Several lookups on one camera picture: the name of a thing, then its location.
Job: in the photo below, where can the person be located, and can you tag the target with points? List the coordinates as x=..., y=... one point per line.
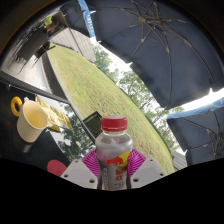
x=53, y=27

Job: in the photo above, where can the large navy patio umbrella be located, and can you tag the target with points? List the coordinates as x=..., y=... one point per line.
x=160, y=53

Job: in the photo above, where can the navy umbrella with printed band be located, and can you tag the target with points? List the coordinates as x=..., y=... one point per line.
x=78, y=16

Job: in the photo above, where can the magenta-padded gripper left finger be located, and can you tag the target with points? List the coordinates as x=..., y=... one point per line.
x=78, y=173

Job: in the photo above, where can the yellow foil packet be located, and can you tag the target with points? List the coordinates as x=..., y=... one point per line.
x=56, y=116

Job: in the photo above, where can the clear bottle with red cap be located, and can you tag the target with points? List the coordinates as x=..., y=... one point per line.
x=113, y=146

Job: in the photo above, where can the flat round red coaster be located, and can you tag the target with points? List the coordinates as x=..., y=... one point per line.
x=56, y=167

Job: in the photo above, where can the navy umbrella with blue trim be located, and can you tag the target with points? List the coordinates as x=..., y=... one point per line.
x=200, y=133

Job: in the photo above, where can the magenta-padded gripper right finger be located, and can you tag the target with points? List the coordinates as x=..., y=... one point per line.
x=148, y=171

